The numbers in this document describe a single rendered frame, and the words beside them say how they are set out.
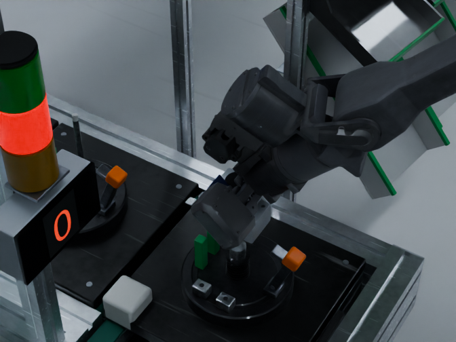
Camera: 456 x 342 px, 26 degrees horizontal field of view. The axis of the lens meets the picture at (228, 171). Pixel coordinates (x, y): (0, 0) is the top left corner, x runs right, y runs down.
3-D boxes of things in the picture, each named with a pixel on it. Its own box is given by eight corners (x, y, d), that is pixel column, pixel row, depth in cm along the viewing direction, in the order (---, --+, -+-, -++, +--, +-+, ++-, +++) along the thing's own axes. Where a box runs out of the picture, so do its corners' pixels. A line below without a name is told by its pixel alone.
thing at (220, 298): (235, 305, 118) (235, 297, 117) (229, 314, 117) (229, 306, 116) (221, 298, 119) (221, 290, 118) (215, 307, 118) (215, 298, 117)
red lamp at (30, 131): (64, 131, 93) (57, 91, 89) (29, 162, 90) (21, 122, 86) (22, 112, 95) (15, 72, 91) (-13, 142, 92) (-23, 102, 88)
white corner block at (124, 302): (155, 307, 123) (153, 287, 120) (133, 333, 120) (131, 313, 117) (124, 292, 125) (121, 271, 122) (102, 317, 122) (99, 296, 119)
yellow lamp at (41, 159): (69, 168, 96) (64, 131, 93) (36, 200, 93) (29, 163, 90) (30, 150, 98) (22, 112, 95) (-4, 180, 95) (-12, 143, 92)
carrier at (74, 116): (199, 193, 137) (197, 126, 128) (93, 312, 122) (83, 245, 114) (62, 131, 146) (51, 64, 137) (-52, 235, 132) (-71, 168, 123)
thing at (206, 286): (212, 292, 120) (212, 283, 119) (205, 300, 119) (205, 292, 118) (198, 285, 120) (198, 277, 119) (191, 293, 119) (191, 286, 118)
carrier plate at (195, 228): (365, 269, 127) (366, 258, 126) (272, 406, 113) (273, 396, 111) (208, 197, 136) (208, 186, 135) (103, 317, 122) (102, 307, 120)
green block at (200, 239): (207, 264, 123) (207, 237, 119) (203, 270, 122) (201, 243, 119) (199, 260, 123) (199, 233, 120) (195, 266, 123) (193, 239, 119)
